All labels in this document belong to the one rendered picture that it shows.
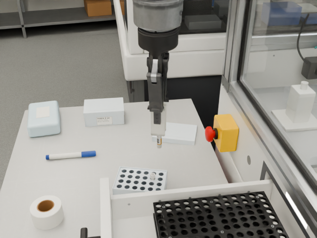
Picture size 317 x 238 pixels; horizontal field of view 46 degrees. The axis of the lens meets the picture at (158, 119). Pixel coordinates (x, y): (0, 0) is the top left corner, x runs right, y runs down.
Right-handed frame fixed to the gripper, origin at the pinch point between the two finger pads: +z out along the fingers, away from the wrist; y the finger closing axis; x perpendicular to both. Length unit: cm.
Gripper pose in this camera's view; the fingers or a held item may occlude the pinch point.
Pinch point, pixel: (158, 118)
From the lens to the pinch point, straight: 79.3
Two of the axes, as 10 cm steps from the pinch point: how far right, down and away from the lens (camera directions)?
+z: 0.0, 8.4, 5.4
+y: 1.4, -5.4, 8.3
